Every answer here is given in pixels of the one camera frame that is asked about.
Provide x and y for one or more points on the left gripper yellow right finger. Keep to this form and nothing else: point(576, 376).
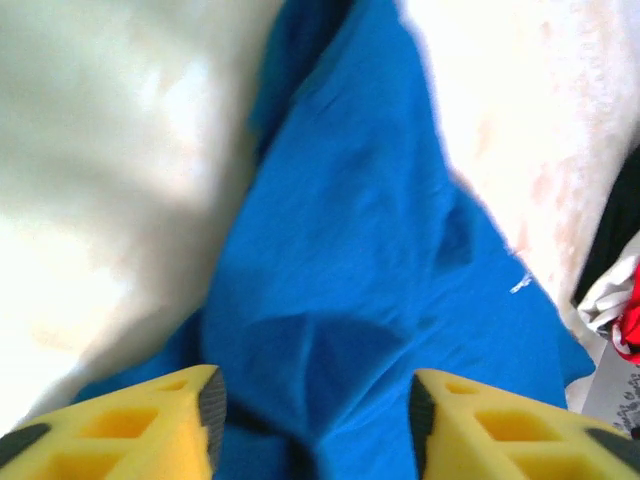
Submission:
point(500, 440)

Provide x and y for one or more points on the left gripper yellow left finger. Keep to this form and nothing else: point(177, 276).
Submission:
point(125, 440)

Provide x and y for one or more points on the blue t-shirt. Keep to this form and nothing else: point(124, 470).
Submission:
point(350, 225)

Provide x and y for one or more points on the folded red teddy bear t-shirt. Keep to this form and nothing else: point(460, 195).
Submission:
point(631, 325)

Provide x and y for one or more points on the red and white clothes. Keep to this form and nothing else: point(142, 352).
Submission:
point(607, 295)

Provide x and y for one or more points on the folded black t-shirt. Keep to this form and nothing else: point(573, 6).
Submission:
point(620, 225)

